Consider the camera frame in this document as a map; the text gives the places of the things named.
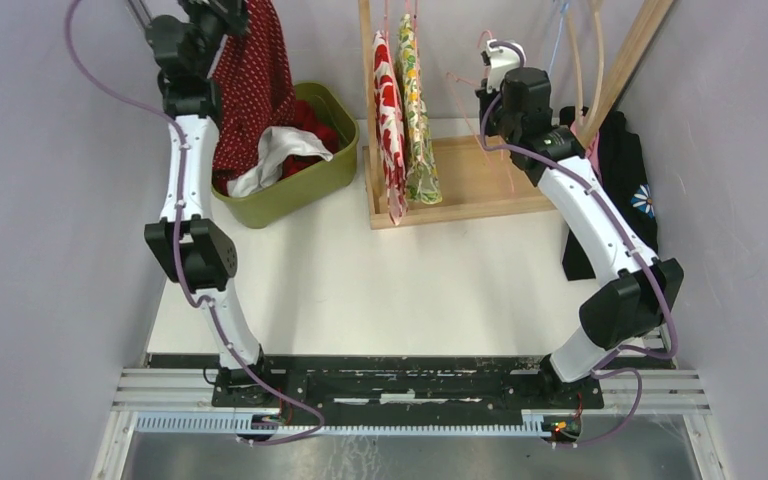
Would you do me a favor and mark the dark red polka-dot garment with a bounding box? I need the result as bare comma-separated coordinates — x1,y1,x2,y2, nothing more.
213,0,295,195

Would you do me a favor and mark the pink wire hanger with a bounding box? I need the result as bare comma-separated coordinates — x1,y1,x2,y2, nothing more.
446,29,518,195

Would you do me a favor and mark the blue wire hanger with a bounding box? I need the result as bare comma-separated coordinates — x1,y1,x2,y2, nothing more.
547,0,571,76

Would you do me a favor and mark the yellow floral print garment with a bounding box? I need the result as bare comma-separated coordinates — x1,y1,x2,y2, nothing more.
396,13,443,205

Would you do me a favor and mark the cream plastic hanger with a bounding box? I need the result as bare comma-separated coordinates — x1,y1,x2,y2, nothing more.
564,0,607,134

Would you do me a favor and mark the red poppy print garment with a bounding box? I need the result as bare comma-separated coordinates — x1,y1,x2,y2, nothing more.
372,30,408,226

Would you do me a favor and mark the red skirt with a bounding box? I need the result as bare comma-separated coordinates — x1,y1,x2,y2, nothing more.
282,100,339,179

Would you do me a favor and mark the white garment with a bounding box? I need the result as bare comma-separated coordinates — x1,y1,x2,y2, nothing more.
226,125,335,200

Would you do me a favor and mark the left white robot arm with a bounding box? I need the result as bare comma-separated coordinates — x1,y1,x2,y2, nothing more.
144,1,275,407

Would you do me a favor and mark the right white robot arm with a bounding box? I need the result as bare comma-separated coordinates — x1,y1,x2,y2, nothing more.
476,67,684,408

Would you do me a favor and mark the wooden clothes rack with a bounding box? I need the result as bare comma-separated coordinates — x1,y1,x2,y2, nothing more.
356,0,673,229

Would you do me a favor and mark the black garment with flower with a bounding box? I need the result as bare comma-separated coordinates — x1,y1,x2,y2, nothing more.
586,110,658,251

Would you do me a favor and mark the green plastic basket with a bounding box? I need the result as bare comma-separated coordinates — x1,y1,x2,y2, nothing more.
212,81,360,229

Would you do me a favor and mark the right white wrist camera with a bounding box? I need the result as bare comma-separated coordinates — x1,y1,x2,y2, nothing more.
476,39,527,93

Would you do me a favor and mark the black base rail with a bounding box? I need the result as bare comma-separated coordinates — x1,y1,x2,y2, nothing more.
148,353,677,429

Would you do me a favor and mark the white slotted cable duct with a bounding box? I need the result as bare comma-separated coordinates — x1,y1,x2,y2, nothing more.
134,412,560,440

